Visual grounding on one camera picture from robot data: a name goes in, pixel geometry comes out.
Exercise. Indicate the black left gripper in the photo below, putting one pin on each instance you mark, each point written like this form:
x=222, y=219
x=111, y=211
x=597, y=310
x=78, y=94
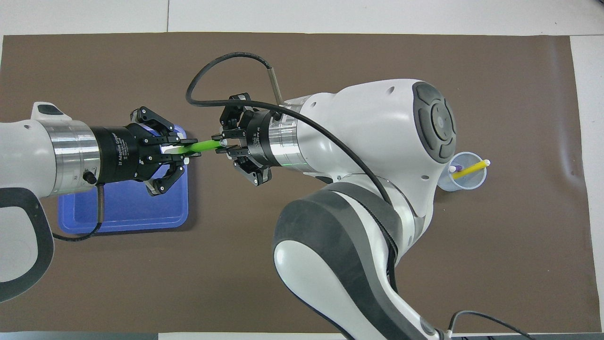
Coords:
x=115, y=153

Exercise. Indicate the clear plastic cup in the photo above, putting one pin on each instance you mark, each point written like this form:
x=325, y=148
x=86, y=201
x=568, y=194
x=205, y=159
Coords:
x=465, y=184

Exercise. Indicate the brown table mat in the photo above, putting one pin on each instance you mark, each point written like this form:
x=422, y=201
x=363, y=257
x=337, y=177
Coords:
x=236, y=274

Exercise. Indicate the yellow pen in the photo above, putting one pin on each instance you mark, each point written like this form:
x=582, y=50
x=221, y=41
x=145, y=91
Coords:
x=469, y=170

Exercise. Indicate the blue plastic tray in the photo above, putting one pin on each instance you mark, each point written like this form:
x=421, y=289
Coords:
x=141, y=212

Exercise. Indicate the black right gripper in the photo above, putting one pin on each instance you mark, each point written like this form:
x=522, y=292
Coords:
x=259, y=139

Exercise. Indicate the purple pen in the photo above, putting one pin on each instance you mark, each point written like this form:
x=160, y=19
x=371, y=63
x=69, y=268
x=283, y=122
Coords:
x=454, y=168

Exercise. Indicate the green pen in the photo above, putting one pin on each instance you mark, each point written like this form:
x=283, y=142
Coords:
x=207, y=146

